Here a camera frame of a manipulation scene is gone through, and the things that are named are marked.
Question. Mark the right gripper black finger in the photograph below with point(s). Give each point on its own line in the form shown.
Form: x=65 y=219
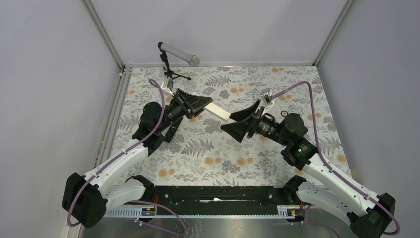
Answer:
x=245 y=113
x=238 y=130

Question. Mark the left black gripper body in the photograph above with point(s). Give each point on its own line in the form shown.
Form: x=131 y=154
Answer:
x=178 y=109

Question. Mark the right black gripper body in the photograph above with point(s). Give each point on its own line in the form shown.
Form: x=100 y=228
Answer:
x=267 y=127

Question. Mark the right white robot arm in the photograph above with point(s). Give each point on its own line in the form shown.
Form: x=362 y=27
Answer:
x=367 y=213

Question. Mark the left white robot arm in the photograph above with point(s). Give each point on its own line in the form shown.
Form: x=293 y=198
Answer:
x=87 y=197

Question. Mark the black remote control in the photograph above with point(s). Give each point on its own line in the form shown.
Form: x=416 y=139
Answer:
x=172 y=130

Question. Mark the black tripod microphone stand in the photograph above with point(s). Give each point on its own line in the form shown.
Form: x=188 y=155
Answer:
x=168 y=72

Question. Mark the grey microphone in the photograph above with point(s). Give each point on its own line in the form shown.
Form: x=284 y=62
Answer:
x=190 y=59

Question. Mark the floral table mat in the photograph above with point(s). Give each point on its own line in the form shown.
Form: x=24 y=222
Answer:
x=201 y=153

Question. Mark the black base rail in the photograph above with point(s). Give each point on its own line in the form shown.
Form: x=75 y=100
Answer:
x=260 y=194

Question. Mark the grey slotted cable duct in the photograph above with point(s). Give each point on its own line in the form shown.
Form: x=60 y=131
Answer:
x=259 y=212

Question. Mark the aluminium frame post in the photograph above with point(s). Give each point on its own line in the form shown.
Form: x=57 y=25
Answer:
x=93 y=14

